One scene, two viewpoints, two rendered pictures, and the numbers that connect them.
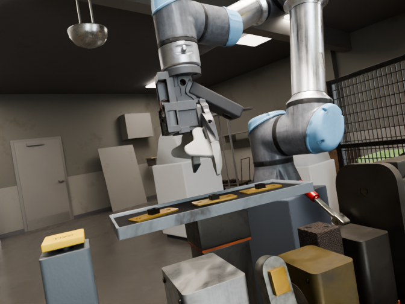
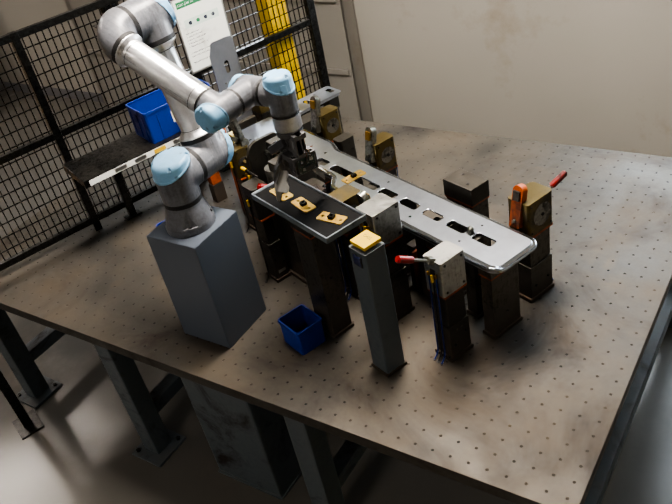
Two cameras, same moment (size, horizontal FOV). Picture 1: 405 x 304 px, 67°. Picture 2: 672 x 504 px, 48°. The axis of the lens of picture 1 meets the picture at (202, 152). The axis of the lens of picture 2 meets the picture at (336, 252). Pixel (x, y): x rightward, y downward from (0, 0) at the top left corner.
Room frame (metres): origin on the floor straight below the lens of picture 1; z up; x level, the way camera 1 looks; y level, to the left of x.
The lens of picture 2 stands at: (0.83, 1.80, 2.28)
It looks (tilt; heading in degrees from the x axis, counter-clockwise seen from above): 36 degrees down; 260
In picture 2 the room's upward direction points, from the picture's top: 13 degrees counter-clockwise
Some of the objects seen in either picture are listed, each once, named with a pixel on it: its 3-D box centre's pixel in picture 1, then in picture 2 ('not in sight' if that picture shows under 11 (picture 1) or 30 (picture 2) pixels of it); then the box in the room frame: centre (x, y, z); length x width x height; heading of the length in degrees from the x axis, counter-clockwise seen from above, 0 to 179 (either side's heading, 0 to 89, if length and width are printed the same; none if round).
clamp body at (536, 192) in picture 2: not in sight; (534, 241); (-0.05, 0.13, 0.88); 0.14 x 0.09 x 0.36; 22
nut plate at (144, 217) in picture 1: (153, 212); (331, 216); (0.53, 0.10, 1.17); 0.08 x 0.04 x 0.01; 128
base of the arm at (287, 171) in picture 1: (275, 175); (186, 209); (0.91, -0.20, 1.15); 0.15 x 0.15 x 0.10
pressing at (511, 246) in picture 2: not in sight; (359, 178); (0.34, -0.33, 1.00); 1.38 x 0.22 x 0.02; 112
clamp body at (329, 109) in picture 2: not in sight; (335, 149); (0.30, -0.80, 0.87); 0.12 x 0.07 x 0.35; 22
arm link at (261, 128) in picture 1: (270, 136); (176, 175); (0.90, -0.21, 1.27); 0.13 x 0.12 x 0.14; 37
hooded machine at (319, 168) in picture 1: (305, 182); not in sight; (3.96, -1.25, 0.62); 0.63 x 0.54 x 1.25; 129
